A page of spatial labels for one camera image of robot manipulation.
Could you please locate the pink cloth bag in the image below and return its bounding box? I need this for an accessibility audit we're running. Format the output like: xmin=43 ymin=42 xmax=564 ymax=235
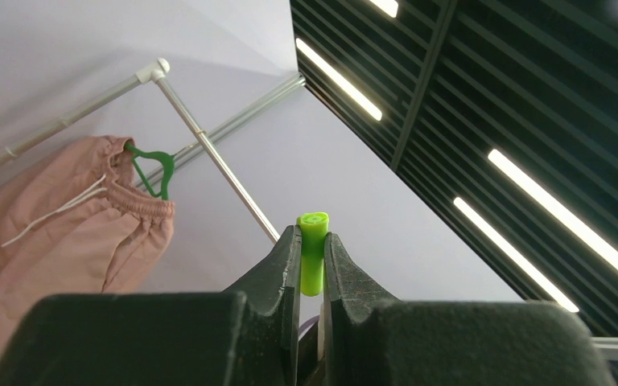
xmin=0 ymin=136 xmax=175 ymax=355

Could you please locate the white clothes rack frame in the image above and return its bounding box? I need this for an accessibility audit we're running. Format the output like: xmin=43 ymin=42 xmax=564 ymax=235
xmin=0 ymin=57 xmax=282 ymax=245

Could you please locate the green clothes hanger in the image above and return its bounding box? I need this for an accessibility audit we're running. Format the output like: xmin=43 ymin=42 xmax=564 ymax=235
xmin=123 ymin=141 xmax=176 ymax=202

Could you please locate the green marker cap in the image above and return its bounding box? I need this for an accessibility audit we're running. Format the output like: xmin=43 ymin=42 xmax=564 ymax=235
xmin=296 ymin=212 xmax=330 ymax=297

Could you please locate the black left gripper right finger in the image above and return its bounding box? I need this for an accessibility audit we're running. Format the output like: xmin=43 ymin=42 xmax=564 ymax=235
xmin=324 ymin=233 xmax=614 ymax=385

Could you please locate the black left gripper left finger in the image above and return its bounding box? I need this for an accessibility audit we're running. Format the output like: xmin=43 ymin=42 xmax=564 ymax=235
xmin=0 ymin=225 xmax=302 ymax=385

